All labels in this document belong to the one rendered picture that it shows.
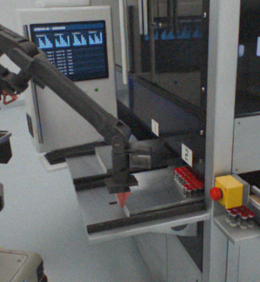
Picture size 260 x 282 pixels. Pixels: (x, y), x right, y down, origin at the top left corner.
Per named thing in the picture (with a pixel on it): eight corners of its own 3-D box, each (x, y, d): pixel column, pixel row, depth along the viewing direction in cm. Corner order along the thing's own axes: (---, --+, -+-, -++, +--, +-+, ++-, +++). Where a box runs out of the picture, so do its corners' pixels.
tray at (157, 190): (189, 171, 146) (189, 163, 145) (223, 201, 122) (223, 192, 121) (110, 186, 137) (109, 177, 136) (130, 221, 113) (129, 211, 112)
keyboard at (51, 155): (112, 141, 205) (112, 137, 204) (122, 149, 193) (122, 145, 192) (44, 156, 188) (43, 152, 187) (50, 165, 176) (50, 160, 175)
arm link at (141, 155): (118, 125, 113) (111, 135, 105) (153, 127, 111) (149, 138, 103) (118, 158, 118) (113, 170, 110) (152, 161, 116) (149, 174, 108)
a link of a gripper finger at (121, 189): (131, 211, 115) (131, 186, 112) (109, 214, 114) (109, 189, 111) (125, 201, 122) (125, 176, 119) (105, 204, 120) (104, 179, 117)
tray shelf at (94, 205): (158, 144, 182) (158, 141, 181) (230, 214, 118) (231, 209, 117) (65, 158, 170) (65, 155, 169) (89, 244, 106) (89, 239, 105)
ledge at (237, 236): (250, 214, 118) (250, 209, 117) (275, 236, 106) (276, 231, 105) (212, 222, 114) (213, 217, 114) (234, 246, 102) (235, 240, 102)
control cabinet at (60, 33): (108, 129, 228) (99, 0, 202) (121, 137, 212) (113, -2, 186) (29, 144, 207) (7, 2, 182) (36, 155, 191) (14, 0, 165)
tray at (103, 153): (162, 144, 177) (162, 137, 175) (183, 163, 153) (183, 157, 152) (95, 154, 168) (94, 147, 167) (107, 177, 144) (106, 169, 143)
